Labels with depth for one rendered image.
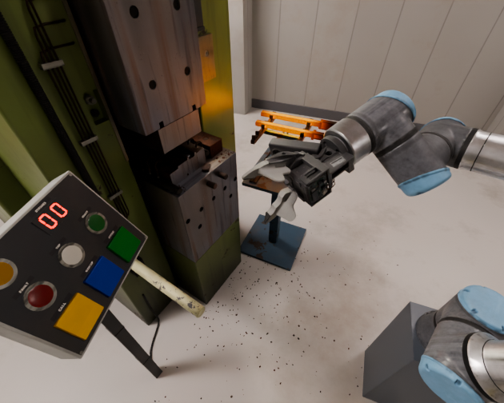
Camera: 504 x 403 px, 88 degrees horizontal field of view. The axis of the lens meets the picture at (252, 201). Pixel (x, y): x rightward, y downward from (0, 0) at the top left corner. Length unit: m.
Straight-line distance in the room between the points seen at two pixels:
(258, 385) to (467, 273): 1.58
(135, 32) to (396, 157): 0.71
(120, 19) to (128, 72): 0.12
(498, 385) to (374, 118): 0.66
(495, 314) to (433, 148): 0.57
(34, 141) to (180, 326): 1.24
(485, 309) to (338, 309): 0.96
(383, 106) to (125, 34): 0.65
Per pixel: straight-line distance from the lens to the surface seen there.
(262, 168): 0.47
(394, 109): 0.60
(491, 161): 0.71
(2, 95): 0.89
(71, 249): 0.74
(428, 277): 2.20
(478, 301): 1.03
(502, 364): 0.88
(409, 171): 0.60
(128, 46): 0.86
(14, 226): 0.72
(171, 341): 1.74
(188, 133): 1.06
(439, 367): 0.92
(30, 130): 0.93
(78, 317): 0.74
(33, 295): 0.70
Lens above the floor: 1.60
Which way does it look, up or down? 44 degrees down
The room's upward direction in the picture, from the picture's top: straight up
